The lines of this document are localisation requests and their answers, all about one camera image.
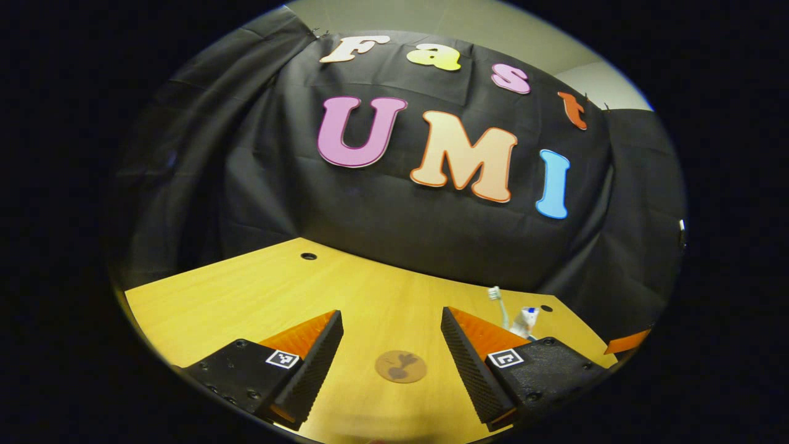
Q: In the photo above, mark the wooden desktop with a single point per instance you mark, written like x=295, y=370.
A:
x=246, y=296

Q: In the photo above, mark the white toothpaste tube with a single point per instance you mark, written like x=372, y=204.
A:
x=525, y=320

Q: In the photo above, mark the black backdrop cloth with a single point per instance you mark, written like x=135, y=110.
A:
x=400, y=216

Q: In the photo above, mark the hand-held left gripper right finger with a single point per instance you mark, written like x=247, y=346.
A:
x=465, y=364

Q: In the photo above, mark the pale green toothbrush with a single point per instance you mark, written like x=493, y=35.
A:
x=500, y=305

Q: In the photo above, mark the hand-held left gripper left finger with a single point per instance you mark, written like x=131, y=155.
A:
x=317, y=364

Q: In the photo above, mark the round cork coaster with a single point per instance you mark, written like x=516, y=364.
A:
x=400, y=366

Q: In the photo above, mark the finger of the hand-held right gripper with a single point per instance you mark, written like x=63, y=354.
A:
x=625, y=343

